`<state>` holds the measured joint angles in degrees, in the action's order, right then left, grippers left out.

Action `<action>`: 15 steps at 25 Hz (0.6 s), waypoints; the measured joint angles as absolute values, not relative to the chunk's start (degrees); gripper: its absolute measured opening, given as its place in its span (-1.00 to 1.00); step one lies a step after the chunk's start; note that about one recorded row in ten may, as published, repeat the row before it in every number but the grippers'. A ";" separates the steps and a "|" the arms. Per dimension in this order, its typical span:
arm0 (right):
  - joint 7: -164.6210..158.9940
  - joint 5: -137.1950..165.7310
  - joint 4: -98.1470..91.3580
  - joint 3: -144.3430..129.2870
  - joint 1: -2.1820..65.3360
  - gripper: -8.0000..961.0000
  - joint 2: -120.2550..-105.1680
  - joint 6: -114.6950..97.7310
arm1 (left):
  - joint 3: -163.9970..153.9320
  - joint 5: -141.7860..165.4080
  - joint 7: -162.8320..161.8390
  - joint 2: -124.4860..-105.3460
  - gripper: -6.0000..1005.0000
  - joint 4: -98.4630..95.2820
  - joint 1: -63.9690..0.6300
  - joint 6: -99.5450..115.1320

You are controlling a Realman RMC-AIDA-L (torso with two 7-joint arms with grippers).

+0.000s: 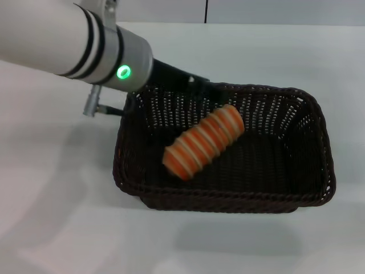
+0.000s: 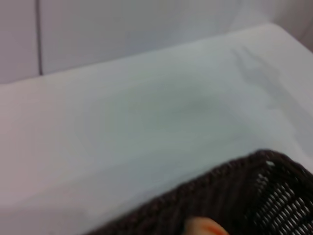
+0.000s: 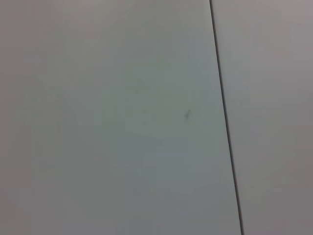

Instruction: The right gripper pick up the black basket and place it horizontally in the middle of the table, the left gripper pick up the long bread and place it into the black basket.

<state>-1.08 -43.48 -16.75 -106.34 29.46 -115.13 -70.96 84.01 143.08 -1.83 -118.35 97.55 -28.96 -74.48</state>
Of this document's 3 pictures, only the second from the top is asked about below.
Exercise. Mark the dark brown woven basket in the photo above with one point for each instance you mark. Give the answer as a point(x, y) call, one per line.
point(244, 186)

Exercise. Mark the orange striped bread loaf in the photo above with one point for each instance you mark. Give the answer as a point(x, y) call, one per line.
point(205, 226)

